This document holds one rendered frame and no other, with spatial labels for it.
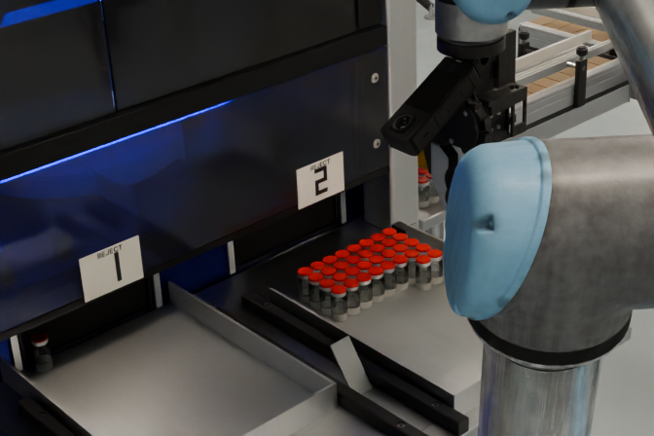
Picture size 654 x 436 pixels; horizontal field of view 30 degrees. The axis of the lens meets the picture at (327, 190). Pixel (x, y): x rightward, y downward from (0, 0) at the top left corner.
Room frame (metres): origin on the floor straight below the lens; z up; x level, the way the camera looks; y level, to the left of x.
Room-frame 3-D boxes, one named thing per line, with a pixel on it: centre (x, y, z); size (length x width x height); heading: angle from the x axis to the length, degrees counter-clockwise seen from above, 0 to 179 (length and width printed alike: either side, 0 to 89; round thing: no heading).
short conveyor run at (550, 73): (2.00, -0.29, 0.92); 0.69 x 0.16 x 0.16; 130
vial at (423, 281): (1.45, -0.13, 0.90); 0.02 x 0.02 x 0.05
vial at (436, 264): (1.47, -0.14, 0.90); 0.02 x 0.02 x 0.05
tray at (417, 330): (1.37, -0.13, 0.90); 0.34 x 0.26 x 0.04; 40
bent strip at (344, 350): (1.19, -0.05, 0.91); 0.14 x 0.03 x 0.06; 41
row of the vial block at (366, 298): (1.43, -0.07, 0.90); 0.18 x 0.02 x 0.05; 130
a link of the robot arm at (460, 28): (1.20, -0.15, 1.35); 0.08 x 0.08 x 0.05
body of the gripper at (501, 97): (1.21, -0.16, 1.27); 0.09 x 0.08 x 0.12; 130
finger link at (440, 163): (1.22, -0.15, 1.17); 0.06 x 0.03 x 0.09; 130
